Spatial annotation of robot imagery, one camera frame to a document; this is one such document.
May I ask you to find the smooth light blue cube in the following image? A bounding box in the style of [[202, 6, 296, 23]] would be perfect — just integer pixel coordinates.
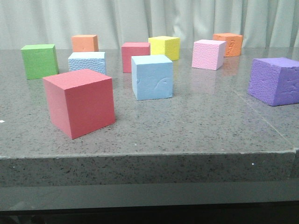
[[131, 55, 173, 100]]

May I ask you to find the textured light blue cube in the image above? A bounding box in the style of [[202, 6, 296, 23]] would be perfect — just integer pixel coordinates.
[[68, 52, 107, 75]]

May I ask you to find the small red foam cube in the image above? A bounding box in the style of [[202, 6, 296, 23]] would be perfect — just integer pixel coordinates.
[[121, 42, 150, 73]]

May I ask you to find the yellow foam cube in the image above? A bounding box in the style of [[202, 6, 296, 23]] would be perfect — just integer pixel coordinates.
[[148, 36, 180, 61]]

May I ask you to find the large red foam cube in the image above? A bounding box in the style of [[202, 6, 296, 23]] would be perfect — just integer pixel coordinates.
[[43, 69, 115, 139]]

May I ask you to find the pink foam cube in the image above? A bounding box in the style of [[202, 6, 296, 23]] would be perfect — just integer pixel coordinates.
[[192, 39, 226, 70]]

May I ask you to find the orange foam cube left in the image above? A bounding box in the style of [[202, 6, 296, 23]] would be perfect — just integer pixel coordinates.
[[71, 35, 99, 52]]

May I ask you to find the orange foam cube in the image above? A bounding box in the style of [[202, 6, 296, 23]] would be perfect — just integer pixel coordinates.
[[71, 35, 99, 52], [213, 33, 243, 57]]

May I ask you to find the orange foam cube right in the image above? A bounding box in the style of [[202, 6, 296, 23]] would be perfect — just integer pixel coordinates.
[[213, 33, 243, 57]]

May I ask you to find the green foam cube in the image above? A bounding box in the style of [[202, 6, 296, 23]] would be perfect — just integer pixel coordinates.
[[21, 44, 59, 80]]

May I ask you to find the purple foam cube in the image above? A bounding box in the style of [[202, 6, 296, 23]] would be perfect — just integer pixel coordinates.
[[248, 57, 299, 106]]

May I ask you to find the grey-green curtain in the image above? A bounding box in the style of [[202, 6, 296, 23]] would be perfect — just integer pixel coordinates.
[[0, 0, 299, 49]]

